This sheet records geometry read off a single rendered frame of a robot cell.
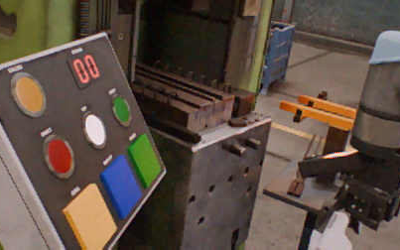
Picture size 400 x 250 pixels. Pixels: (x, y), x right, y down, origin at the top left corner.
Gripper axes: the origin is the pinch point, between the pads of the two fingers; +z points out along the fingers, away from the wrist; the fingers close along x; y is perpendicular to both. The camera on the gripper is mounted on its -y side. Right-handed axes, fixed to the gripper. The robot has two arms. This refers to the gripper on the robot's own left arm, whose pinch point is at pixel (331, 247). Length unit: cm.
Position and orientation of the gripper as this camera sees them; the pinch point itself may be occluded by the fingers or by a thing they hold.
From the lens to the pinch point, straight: 78.6
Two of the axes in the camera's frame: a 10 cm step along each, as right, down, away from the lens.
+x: 7.2, -1.6, 6.7
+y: 6.8, 3.5, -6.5
